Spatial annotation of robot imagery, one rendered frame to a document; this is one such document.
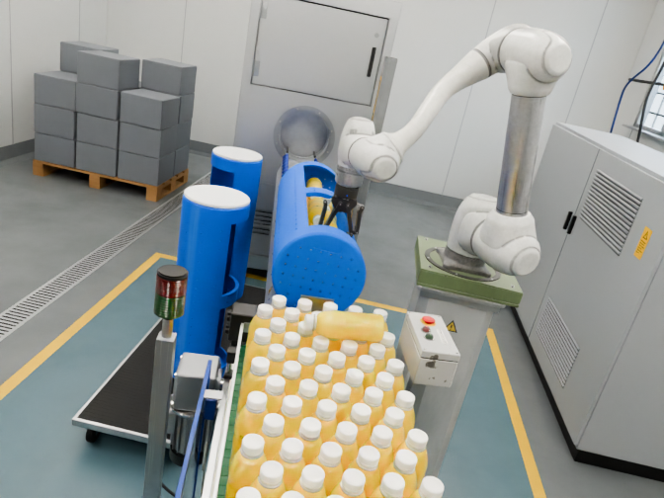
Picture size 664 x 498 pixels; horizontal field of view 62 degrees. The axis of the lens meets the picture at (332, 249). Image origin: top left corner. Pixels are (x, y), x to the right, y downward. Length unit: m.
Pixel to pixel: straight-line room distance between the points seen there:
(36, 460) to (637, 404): 2.68
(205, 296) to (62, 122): 3.44
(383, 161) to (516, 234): 0.54
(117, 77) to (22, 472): 3.57
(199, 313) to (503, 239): 1.34
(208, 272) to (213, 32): 5.00
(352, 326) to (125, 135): 4.24
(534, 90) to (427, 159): 5.21
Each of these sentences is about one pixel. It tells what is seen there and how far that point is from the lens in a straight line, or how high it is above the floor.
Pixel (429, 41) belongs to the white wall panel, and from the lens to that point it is 6.75.
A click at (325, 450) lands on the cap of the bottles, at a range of 1.04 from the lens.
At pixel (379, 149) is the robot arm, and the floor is 1.50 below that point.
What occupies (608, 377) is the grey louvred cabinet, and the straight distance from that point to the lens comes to 2.98.
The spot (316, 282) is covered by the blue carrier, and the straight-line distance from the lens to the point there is 1.66.
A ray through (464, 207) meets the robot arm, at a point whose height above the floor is 1.28.
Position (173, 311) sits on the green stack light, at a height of 1.18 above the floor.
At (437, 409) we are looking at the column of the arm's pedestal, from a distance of 2.28.
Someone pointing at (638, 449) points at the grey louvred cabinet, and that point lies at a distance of 3.27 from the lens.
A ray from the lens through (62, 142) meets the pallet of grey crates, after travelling 5.65.
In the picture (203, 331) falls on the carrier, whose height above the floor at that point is 0.44.
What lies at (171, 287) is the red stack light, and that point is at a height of 1.24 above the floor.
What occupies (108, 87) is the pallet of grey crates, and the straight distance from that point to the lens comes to 5.34.
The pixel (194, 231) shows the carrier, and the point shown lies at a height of 0.90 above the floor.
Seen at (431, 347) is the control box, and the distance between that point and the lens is 1.42.
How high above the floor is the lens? 1.78
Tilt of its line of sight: 22 degrees down
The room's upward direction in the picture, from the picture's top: 12 degrees clockwise
